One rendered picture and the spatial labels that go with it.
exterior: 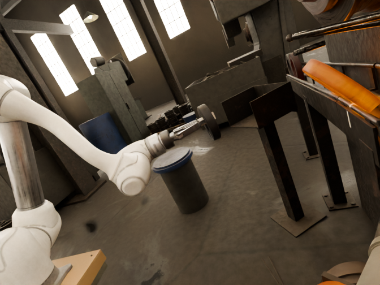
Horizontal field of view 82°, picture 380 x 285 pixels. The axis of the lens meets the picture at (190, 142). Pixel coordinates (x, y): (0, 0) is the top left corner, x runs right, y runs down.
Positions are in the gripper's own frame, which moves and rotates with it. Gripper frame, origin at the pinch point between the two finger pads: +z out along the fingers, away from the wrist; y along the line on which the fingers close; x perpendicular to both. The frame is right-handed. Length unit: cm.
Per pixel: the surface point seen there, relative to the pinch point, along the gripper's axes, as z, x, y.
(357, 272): 5, -19, 62
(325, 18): 28, 16, 40
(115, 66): -138, 149, -734
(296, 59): 61, -1, -33
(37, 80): -450, 256, -853
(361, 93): 27, 0, 45
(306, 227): 21, -73, 0
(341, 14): 24, 16, 48
